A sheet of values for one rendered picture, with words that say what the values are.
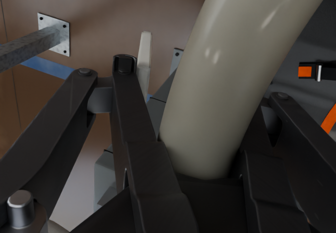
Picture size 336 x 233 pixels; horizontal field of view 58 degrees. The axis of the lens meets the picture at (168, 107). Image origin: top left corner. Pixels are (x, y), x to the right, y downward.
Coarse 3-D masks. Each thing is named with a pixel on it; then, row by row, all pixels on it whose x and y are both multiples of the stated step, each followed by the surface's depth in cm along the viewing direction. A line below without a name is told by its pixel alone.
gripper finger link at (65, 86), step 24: (72, 72) 14; (96, 72) 15; (72, 96) 12; (48, 120) 10; (72, 120) 11; (24, 144) 9; (48, 144) 9; (72, 144) 12; (0, 168) 8; (24, 168) 8; (48, 168) 9; (0, 192) 7; (48, 192) 9; (0, 216) 7; (48, 216) 10
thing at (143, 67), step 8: (144, 32) 21; (144, 40) 19; (144, 48) 18; (144, 56) 17; (144, 64) 16; (136, 72) 16; (144, 72) 16; (144, 80) 16; (144, 88) 16; (144, 96) 16
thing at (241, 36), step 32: (224, 0) 8; (256, 0) 8; (288, 0) 8; (320, 0) 8; (192, 32) 9; (224, 32) 8; (256, 32) 8; (288, 32) 8; (192, 64) 9; (224, 64) 8; (256, 64) 8; (192, 96) 9; (224, 96) 9; (256, 96) 9; (160, 128) 11; (192, 128) 10; (224, 128) 9; (192, 160) 10; (224, 160) 10
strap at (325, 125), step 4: (332, 108) 132; (328, 112) 134; (332, 112) 133; (328, 116) 135; (332, 116) 134; (324, 120) 136; (328, 120) 136; (332, 120) 135; (324, 124) 137; (328, 124) 137; (332, 124) 136; (324, 128) 138; (328, 128) 138; (328, 132) 138
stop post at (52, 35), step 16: (48, 16) 164; (32, 32) 157; (48, 32) 161; (64, 32) 165; (0, 48) 138; (16, 48) 141; (32, 48) 150; (48, 48) 162; (64, 48) 170; (0, 64) 135; (16, 64) 144
